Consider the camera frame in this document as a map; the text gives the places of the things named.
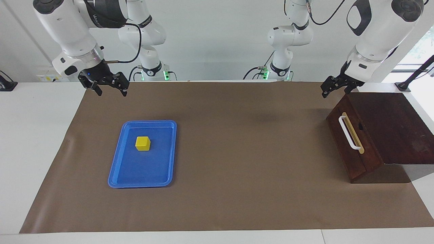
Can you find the black desk mount base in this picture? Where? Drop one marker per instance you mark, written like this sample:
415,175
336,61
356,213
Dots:
6,84

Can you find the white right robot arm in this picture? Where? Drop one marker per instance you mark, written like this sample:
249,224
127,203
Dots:
67,30

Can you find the white wall socket box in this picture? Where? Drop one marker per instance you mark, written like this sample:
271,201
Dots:
47,78

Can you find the bright window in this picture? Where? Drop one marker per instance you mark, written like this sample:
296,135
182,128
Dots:
422,47

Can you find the dark wooden drawer cabinet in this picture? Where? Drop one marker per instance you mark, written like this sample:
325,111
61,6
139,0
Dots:
390,128

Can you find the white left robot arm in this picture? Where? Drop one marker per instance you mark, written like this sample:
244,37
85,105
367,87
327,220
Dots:
379,34

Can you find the yellow cube block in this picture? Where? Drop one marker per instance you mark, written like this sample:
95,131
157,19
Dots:
143,144

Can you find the black clamp stand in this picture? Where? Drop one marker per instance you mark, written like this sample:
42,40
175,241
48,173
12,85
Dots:
412,78

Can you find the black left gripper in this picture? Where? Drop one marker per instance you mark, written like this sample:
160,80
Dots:
347,77

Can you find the brown table mat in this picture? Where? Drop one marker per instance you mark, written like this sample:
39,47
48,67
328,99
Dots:
237,152

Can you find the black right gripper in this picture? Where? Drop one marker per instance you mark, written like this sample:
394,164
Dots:
100,74

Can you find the blue plastic tray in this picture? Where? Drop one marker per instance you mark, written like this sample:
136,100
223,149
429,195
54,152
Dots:
142,169

